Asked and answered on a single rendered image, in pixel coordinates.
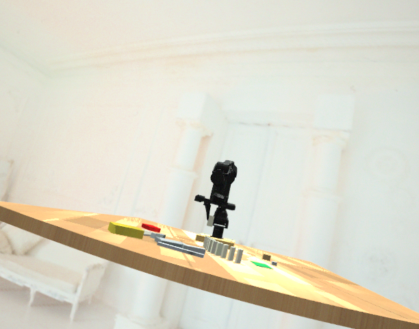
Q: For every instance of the red rectangular block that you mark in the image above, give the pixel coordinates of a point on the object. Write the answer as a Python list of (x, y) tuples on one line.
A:
[(151, 228)]

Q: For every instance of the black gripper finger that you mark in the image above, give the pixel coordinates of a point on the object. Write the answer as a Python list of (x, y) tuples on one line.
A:
[(207, 207), (218, 210)]

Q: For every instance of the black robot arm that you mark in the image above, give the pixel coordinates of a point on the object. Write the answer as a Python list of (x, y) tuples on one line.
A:
[(223, 175)]

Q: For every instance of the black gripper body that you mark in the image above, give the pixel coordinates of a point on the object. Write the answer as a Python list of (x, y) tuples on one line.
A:
[(228, 206)]

